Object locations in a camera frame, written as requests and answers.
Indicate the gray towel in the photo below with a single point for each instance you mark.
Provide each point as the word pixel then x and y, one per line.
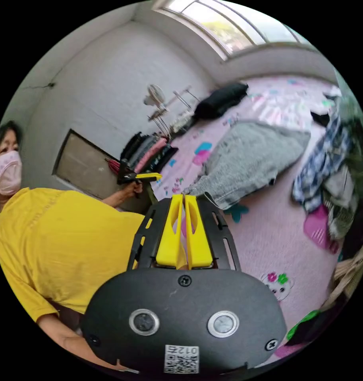
pixel 250 154

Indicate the white fan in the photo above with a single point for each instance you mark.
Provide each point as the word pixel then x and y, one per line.
pixel 155 95

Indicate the pile of clothes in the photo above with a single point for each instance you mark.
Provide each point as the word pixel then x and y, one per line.
pixel 330 178

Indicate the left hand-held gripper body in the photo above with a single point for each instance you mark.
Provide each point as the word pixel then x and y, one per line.
pixel 125 174

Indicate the person's left hand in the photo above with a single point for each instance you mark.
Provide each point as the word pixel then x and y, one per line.
pixel 135 189

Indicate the window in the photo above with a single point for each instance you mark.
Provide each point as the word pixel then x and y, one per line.
pixel 238 23

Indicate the person's right forearm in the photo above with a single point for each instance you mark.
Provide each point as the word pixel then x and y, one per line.
pixel 77 342

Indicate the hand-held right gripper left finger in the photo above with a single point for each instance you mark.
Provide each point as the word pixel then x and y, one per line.
pixel 166 238

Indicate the person's left forearm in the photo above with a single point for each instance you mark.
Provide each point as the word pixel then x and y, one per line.
pixel 117 198

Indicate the black pillow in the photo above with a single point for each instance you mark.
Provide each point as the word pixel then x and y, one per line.
pixel 218 101

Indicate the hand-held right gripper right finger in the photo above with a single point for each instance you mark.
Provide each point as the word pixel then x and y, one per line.
pixel 201 241

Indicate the green and black garment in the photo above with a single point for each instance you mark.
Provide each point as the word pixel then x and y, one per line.
pixel 303 329

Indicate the bed with pink printed sheet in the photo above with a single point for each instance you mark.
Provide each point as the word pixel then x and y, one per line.
pixel 273 247

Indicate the red umbrella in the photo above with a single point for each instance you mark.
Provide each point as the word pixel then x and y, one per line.
pixel 113 165

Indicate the stack of folded clothes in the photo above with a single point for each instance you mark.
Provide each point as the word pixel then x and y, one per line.
pixel 148 151

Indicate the person's body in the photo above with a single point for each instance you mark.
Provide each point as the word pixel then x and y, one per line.
pixel 59 238

